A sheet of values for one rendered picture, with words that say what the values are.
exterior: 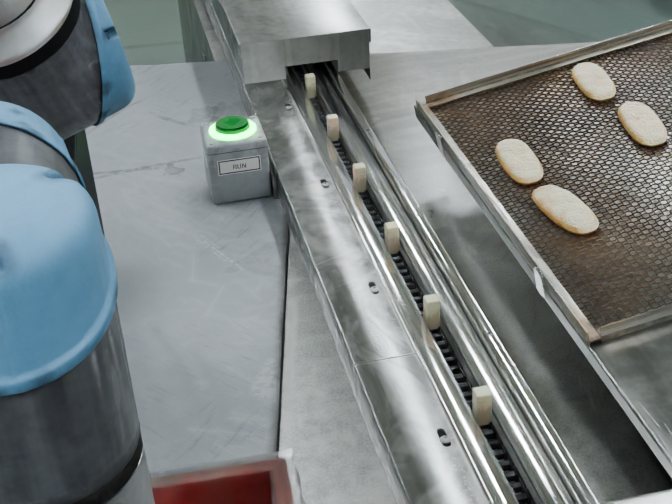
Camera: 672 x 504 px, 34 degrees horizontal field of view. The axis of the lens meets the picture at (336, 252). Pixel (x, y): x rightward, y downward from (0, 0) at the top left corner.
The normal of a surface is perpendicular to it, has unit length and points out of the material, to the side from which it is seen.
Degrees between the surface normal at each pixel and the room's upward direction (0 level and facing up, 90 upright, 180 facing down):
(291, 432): 0
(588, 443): 0
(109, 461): 90
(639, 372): 10
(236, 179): 90
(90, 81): 98
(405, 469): 0
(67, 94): 106
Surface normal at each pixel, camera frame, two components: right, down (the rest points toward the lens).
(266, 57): 0.22, 0.50
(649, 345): -0.22, -0.81
